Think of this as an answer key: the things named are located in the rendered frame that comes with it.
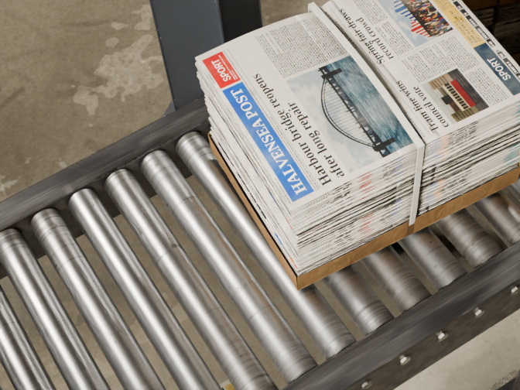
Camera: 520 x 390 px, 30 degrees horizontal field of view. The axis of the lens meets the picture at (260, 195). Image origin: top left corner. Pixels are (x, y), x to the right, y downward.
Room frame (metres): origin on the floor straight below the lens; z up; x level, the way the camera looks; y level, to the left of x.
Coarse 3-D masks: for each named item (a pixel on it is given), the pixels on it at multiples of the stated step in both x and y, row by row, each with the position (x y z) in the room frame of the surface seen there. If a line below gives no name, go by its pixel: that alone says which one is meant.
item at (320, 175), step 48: (240, 48) 0.90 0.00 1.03; (288, 48) 0.90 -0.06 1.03; (240, 96) 0.82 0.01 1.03; (288, 96) 0.81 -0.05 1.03; (336, 96) 0.80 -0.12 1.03; (240, 144) 0.78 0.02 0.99; (288, 144) 0.73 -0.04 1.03; (336, 144) 0.72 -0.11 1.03; (384, 144) 0.72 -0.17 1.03; (288, 192) 0.66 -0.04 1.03; (336, 192) 0.66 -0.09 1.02; (384, 192) 0.69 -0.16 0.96; (288, 240) 0.67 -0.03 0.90; (336, 240) 0.67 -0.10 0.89
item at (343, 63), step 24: (312, 24) 0.94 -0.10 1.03; (336, 24) 0.93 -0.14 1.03; (336, 48) 0.89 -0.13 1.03; (360, 48) 0.88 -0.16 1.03; (360, 72) 0.84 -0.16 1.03; (384, 72) 0.83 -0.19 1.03; (360, 96) 0.80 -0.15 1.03; (408, 96) 0.79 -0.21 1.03; (384, 120) 0.75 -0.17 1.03; (408, 120) 0.75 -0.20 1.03; (408, 144) 0.71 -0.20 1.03; (432, 144) 0.71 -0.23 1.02; (408, 168) 0.70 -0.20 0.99; (432, 168) 0.72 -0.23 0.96; (408, 192) 0.70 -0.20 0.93; (408, 216) 0.71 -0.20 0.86
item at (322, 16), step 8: (312, 8) 0.96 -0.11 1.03; (320, 16) 0.94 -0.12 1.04; (328, 24) 0.92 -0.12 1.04; (336, 32) 0.90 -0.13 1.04; (344, 40) 0.89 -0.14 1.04; (352, 48) 0.87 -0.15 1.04; (352, 56) 0.86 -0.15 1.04; (360, 56) 0.85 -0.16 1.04; (360, 64) 0.84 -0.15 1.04; (368, 72) 0.83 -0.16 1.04; (376, 80) 0.81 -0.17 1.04; (376, 88) 0.80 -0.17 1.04; (384, 88) 0.80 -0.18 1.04; (384, 96) 0.78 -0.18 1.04; (392, 104) 0.77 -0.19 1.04; (400, 112) 0.76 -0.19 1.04; (400, 120) 0.74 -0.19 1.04; (408, 128) 0.73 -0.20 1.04; (416, 136) 0.72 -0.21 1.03; (416, 144) 0.71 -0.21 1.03
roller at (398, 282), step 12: (384, 252) 0.69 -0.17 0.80; (396, 252) 0.69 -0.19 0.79; (372, 264) 0.68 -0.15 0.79; (384, 264) 0.67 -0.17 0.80; (396, 264) 0.67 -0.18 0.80; (384, 276) 0.65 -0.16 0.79; (396, 276) 0.65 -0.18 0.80; (408, 276) 0.64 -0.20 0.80; (384, 288) 0.64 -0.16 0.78; (396, 288) 0.63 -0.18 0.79; (408, 288) 0.63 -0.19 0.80; (420, 288) 0.62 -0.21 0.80; (396, 300) 0.62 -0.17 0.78; (408, 300) 0.61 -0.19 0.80; (420, 300) 0.60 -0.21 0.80
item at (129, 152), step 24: (168, 120) 0.98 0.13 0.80; (192, 120) 0.98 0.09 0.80; (120, 144) 0.95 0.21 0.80; (144, 144) 0.94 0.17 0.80; (168, 144) 0.94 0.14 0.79; (72, 168) 0.91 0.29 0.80; (96, 168) 0.91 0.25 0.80; (120, 168) 0.90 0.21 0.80; (24, 192) 0.88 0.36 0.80; (48, 192) 0.87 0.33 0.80; (72, 192) 0.87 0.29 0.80; (96, 192) 0.88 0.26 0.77; (0, 216) 0.84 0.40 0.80; (24, 216) 0.83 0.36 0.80; (72, 216) 0.86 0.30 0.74; (0, 264) 0.80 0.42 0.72
